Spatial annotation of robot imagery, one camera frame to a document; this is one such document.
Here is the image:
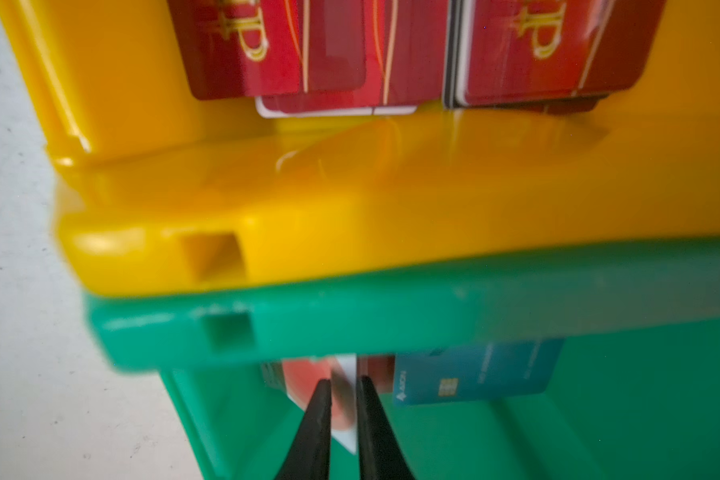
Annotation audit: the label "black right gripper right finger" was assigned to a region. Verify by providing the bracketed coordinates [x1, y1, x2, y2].
[356, 375, 415, 480]

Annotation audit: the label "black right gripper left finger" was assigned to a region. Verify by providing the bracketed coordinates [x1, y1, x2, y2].
[275, 379, 332, 480]

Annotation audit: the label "white card red circle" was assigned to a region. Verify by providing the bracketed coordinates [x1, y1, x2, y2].
[282, 355, 358, 455]

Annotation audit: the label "teal card in bin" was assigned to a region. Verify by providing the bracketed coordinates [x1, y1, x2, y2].
[393, 338, 565, 406]

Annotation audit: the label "red cards in yellow bin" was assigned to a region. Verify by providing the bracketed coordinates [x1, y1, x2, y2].
[169, 1, 449, 118]

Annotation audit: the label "red VIP card right stack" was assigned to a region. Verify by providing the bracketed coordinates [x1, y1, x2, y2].
[442, 0, 665, 115]

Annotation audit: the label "green plastic bin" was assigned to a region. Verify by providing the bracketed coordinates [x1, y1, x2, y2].
[85, 238, 720, 479]

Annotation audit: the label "yellow plastic bin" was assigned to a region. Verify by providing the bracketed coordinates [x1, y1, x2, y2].
[0, 1, 720, 297]

